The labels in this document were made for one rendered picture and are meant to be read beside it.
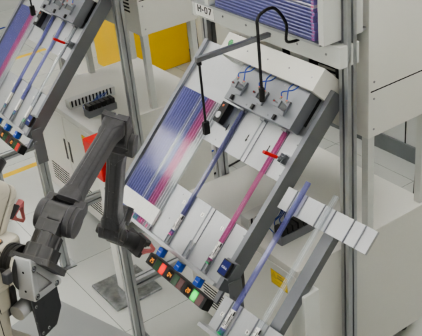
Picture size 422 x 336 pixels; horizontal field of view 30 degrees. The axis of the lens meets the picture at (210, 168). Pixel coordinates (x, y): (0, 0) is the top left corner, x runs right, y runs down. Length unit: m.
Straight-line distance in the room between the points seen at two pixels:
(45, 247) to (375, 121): 1.25
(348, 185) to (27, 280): 1.17
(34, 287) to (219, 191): 1.41
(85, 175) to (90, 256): 2.00
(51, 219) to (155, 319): 1.68
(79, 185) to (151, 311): 1.65
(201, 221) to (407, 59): 0.86
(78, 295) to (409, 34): 1.96
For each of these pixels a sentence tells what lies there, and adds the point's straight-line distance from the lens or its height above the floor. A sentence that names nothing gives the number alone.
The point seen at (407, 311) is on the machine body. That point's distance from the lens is 3.29.
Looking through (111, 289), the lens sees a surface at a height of 0.01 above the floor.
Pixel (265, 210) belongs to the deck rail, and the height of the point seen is 0.92.
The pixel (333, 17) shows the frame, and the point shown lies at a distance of 2.37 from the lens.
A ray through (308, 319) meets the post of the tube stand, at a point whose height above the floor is 0.73.
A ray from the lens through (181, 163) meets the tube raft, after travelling 2.79.
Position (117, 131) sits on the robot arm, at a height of 1.32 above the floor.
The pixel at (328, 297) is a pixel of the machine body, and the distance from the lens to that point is 2.87.
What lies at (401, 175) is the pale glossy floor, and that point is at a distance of 4.45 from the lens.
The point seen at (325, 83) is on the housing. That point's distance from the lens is 2.47.
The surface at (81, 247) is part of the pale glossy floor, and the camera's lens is 4.07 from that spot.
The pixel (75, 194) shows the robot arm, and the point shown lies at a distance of 1.98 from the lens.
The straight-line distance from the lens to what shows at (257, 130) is 2.62.
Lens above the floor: 2.26
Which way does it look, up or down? 30 degrees down
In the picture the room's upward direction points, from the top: 6 degrees counter-clockwise
